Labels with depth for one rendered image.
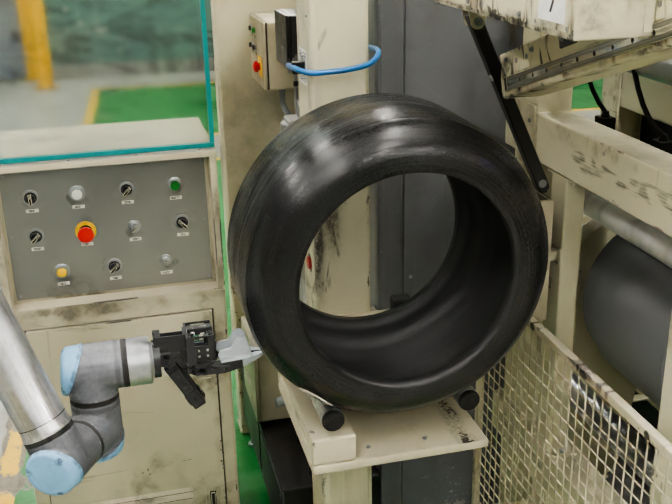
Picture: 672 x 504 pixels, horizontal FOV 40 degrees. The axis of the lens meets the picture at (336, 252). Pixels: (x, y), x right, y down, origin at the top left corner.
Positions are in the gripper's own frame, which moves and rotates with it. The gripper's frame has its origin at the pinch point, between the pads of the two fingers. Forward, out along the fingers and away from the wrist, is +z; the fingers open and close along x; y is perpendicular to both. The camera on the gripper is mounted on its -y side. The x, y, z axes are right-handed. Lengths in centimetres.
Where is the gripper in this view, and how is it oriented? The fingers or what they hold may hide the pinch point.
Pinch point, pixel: (258, 355)
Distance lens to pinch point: 181.2
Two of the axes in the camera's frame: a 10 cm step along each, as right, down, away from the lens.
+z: 9.7, -1.1, 2.2
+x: -2.4, -3.4, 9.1
